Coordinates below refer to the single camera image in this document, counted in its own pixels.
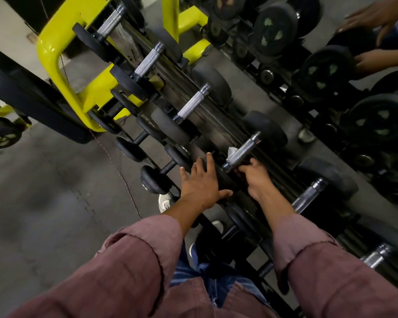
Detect person's left hand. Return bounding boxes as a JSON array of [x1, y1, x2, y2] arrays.
[[180, 152, 234, 212]]

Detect person's right hand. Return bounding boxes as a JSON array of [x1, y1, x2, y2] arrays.
[[237, 158, 276, 199]]

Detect black dumbbell chrome handle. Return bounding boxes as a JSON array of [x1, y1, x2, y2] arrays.
[[355, 215, 398, 272], [290, 158, 359, 216], [215, 110, 288, 196]]

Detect row of ribbed plate dumbbells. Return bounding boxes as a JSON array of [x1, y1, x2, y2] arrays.
[[88, 89, 299, 318]]

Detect row of black rubber dumbbells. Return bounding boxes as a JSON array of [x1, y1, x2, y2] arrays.
[[72, 0, 233, 146]]

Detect black dumbbell pale logo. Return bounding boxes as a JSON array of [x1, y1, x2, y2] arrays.
[[0, 97, 22, 150]]

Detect black yellow dumbbell rack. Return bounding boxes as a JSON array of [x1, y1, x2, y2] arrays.
[[36, 0, 398, 318]]

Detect person's right forearm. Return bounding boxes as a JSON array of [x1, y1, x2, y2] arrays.
[[258, 187, 398, 318]]

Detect person's left forearm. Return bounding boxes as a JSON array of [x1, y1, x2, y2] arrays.
[[6, 200, 206, 318]]

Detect person's blue jeans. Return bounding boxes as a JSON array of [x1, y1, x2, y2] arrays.
[[169, 241, 271, 308]]

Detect small white round object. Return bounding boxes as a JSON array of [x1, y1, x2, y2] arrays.
[[298, 127, 317, 144]]

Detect black wall panel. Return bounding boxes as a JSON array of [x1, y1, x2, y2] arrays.
[[0, 0, 70, 34]]

